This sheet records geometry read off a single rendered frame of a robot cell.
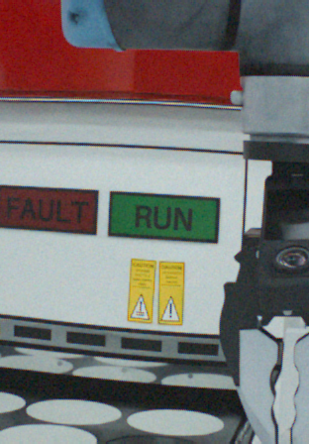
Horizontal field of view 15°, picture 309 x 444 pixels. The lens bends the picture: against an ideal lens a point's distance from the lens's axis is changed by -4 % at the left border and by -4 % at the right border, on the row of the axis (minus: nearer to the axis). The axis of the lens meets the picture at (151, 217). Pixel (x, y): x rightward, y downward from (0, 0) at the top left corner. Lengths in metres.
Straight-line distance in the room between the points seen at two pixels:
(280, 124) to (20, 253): 0.62
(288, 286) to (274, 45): 0.16
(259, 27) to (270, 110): 0.06
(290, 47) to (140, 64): 0.49
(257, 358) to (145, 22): 0.23
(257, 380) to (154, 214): 0.52
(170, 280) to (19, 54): 0.30
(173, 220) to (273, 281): 0.59
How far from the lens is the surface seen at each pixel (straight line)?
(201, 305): 1.28
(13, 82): 1.26
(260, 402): 0.78
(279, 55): 0.75
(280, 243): 0.72
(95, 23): 0.73
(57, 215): 1.30
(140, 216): 1.28
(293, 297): 0.69
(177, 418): 1.21
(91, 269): 1.30
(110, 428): 1.16
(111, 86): 1.23
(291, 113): 0.75
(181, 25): 0.74
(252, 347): 0.78
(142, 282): 1.29
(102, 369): 1.30
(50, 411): 1.22
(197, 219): 1.27
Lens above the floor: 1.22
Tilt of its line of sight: 5 degrees down
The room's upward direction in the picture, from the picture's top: 3 degrees clockwise
